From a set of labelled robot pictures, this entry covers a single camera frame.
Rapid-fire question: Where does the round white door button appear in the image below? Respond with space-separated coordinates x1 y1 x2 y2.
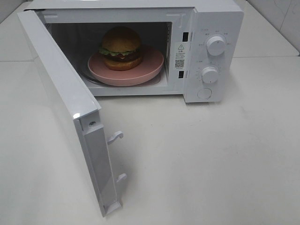
197 88 212 99

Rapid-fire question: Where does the white microwave door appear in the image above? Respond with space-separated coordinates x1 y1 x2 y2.
18 10 127 216

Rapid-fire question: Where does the burger with lettuce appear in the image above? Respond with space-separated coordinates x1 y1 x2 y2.
98 26 143 71

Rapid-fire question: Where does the pink plate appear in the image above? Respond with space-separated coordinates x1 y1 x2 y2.
87 45 164 87

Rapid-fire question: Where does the lower white dial knob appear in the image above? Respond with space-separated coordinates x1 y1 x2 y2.
201 66 219 84

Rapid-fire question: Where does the white dial knob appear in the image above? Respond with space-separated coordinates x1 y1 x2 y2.
201 66 219 84
206 34 226 56

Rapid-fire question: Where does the white warning label sticker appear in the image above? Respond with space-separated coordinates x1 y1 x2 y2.
173 42 188 70

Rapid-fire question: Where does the glass turntable tray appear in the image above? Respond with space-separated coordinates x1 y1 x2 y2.
81 72 161 86

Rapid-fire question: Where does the white microwave oven body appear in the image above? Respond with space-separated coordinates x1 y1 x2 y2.
23 0 244 103

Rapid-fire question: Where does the upper white dial knob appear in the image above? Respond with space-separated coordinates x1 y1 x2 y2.
206 34 226 56

